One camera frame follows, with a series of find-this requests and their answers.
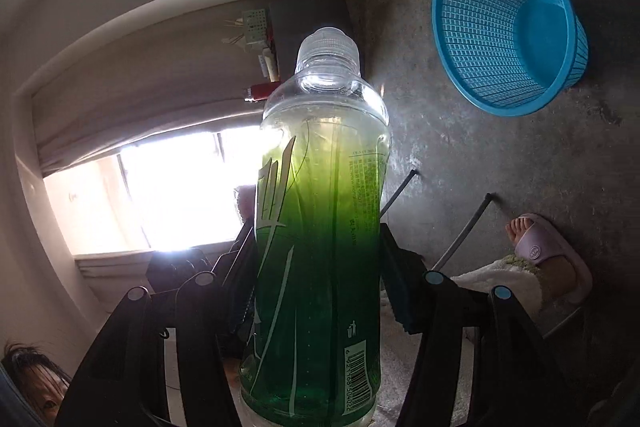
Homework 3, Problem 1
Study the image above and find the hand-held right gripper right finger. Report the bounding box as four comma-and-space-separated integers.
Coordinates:
377, 222, 583, 427

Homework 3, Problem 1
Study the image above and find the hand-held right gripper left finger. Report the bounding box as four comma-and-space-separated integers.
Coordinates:
54, 217, 261, 427

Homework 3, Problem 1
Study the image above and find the green drink bottle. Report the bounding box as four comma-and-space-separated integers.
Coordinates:
239, 27, 392, 427

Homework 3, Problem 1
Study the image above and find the blue plastic basket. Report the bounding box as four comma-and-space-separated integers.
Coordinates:
432, 0, 589, 116

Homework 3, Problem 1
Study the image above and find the thin metal leg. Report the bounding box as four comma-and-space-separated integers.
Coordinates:
381, 170, 418, 218
431, 193, 496, 272

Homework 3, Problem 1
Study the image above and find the white fuzzy pants leg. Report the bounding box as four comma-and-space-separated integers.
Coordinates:
450, 254, 551, 333

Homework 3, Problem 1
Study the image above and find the bright window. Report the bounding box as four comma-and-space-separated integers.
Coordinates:
42, 127, 261, 258

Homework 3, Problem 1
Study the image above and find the person's foot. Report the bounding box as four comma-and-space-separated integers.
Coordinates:
505, 216, 576, 303

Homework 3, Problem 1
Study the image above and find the pink slipper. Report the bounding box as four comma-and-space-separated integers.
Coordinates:
505, 213, 594, 308

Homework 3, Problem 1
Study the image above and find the person's head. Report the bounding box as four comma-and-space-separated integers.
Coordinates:
0, 342, 72, 427

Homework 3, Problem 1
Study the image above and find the white perforated holder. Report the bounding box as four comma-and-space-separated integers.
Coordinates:
243, 9, 269, 45

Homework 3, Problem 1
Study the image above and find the black cabinet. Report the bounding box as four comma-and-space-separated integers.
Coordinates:
267, 0, 366, 78

